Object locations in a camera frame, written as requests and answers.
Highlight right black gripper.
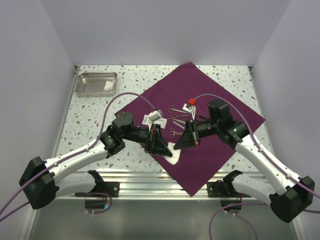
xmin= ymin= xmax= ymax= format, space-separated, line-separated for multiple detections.
xmin=174 ymin=118 xmax=221 ymax=150

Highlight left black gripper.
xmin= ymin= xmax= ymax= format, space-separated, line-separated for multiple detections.
xmin=122 ymin=123 xmax=173 ymax=157

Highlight white gauze pad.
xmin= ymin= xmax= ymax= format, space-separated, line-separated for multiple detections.
xmin=165 ymin=142 xmax=181 ymax=165
xmin=103 ymin=80 xmax=114 ymax=92

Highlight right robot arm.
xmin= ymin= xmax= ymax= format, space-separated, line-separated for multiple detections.
xmin=173 ymin=99 xmax=315 ymax=223

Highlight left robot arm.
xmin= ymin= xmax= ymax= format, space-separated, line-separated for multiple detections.
xmin=19 ymin=110 xmax=173 ymax=210

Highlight lower hemostat clamp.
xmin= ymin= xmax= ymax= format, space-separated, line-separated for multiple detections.
xmin=169 ymin=128 xmax=183 ymax=139

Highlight middle metal scissors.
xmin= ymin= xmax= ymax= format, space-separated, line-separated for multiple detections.
xmin=173 ymin=119 xmax=186 ymax=126

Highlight metal tweezers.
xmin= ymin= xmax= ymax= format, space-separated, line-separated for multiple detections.
xmin=172 ymin=121 xmax=185 ymax=130

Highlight thin metal forceps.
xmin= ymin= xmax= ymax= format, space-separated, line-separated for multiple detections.
xmin=166 ymin=115 xmax=189 ymax=120

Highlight white suture packet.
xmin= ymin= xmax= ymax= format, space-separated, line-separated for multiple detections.
xmin=142 ymin=115 xmax=168 ymax=129

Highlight upper small scissors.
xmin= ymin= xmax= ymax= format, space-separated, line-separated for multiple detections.
xmin=168 ymin=105 xmax=187 ymax=114

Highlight purple cloth drape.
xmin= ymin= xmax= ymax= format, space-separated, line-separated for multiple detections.
xmin=114 ymin=62 xmax=267 ymax=198

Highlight stainless steel tray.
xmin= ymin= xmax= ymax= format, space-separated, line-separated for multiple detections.
xmin=75 ymin=71 xmax=118 ymax=97

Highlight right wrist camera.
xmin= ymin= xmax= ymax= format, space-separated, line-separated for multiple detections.
xmin=182 ymin=98 xmax=196 ymax=120

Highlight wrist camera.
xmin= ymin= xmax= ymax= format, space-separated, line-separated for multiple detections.
xmin=146 ymin=109 xmax=163 ymax=130
xmin=182 ymin=98 xmax=196 ymax=120

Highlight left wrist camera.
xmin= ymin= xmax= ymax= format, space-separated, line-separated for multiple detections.
xmin=146 ymin=109 xmax=163 ymax=130

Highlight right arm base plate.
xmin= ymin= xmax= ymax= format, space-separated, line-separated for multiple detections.
xmin=206 ymin=180 xmax=240 ymax=198

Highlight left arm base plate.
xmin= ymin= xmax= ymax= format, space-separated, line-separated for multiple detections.
xmin=74 ymin=181 xmax=120 ymax=200

